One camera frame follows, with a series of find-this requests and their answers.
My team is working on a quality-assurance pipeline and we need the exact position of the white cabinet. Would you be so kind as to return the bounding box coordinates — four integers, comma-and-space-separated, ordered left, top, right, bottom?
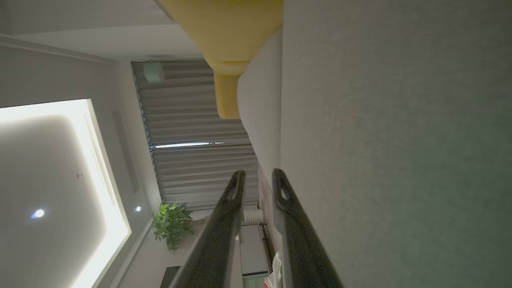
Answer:
239, 224, 269, 276

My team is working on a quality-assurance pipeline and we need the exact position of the small yellow cushion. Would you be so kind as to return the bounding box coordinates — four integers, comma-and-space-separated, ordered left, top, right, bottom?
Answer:
213, 71, 241, 120

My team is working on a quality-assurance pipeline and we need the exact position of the large yellow cushion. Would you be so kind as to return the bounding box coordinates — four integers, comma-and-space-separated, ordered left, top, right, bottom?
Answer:
158, 0, 284, 76

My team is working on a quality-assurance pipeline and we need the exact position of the grey pleated curtain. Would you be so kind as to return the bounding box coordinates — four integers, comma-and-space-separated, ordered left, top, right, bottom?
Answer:
132, 59, 260, 210

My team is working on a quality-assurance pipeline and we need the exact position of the grey fabric sofa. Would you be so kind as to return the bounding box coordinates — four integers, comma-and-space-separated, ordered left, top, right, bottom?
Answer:
237, 0, 512, 288

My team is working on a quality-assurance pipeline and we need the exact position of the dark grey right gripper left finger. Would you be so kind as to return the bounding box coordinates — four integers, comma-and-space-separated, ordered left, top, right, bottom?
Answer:
169, 170, 246, 288

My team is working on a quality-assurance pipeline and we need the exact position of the green potted plant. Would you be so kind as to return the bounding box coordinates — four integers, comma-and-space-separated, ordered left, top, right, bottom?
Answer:
152, 201, 194, 252

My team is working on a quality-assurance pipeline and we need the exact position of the white ribbed pot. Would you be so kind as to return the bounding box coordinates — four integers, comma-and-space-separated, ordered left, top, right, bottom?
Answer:
243, 208, 264, 225

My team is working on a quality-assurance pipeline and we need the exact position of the red white basketball jersey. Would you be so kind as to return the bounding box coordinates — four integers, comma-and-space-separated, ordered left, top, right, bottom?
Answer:
263, 251, 284, 288

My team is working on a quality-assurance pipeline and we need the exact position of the black screen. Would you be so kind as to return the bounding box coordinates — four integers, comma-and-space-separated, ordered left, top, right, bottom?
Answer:
160, 266, 180, 288

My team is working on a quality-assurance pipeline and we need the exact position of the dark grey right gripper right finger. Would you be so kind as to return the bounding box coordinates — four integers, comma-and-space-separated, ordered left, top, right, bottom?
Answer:
272, 169, 344, 288

